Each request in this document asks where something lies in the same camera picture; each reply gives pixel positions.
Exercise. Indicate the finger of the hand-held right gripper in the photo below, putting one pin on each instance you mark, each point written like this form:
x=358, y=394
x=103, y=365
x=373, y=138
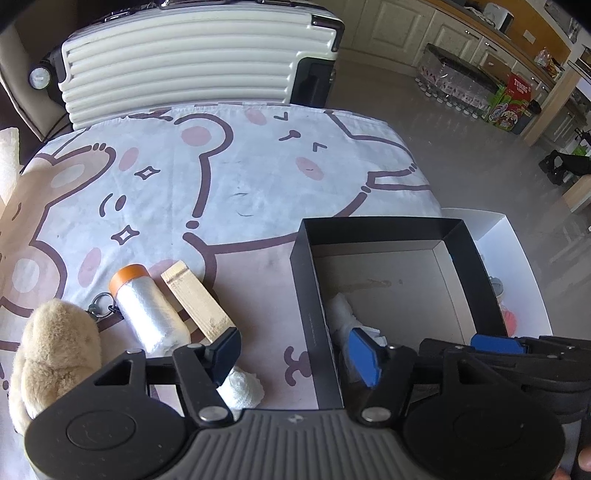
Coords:
x=496, y=344

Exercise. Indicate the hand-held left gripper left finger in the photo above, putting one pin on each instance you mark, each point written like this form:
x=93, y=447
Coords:
x=226, y=353

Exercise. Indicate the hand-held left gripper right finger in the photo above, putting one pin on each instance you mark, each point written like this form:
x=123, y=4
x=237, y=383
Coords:
x=364, y=357

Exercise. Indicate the white gauze wad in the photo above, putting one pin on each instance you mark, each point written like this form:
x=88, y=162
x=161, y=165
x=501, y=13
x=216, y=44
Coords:
x=344, y=314
x=242, y=387

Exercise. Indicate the black cardboard box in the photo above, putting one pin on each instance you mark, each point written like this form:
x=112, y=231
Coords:
x=383, y=281

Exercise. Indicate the plastic film roll orange cap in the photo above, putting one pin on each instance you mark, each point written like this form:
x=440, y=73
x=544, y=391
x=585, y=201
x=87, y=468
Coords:
x=147, y=309

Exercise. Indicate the beige plush toy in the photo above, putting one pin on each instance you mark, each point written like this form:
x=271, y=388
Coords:
x=51, y=350

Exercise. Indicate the person's right hand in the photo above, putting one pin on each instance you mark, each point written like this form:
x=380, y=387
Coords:
x=585, y=458

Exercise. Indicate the red small item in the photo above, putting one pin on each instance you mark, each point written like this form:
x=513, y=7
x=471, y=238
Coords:
x=509, y=319

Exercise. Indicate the wooden block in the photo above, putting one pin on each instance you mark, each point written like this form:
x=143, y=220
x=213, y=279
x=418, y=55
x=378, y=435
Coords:
x=198, y=304

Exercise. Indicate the grey small jar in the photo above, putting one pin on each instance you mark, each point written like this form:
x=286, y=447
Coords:
x=498, y=287

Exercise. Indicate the bear printed blanket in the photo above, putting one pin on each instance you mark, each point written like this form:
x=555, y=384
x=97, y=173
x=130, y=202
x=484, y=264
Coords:
x=231, y=184

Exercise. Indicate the black chair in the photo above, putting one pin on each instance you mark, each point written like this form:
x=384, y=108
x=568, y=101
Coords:
x=565, y=166

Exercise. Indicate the green carton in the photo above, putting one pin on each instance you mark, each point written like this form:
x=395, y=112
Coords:
x=493, y=104

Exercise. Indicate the red carton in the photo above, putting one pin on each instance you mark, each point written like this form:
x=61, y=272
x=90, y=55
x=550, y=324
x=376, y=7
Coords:
x=519, y=101

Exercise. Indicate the shrink-wrapped bottle pack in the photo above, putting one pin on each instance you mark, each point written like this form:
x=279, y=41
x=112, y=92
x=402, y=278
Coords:
x=457, y=83

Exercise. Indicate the white ribbed suitcase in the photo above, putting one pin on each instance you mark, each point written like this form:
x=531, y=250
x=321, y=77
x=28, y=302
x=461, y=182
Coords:
x=184, y=55

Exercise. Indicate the cream kitchen cabinets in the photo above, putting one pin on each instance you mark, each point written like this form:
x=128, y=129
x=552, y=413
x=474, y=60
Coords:
x=415, y=32

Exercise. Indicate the white toaster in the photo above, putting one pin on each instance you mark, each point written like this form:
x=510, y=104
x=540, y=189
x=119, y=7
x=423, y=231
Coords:
x=498, y=14

